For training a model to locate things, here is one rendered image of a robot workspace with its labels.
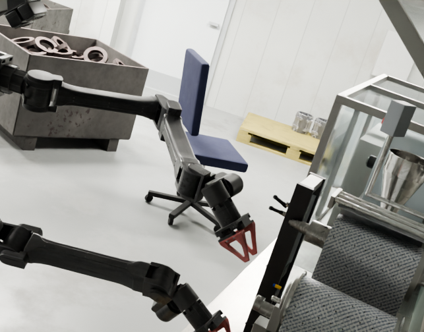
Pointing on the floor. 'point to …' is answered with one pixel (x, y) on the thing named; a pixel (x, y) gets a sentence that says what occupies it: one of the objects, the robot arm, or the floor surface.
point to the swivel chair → (194, 64)
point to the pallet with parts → (283, 135)
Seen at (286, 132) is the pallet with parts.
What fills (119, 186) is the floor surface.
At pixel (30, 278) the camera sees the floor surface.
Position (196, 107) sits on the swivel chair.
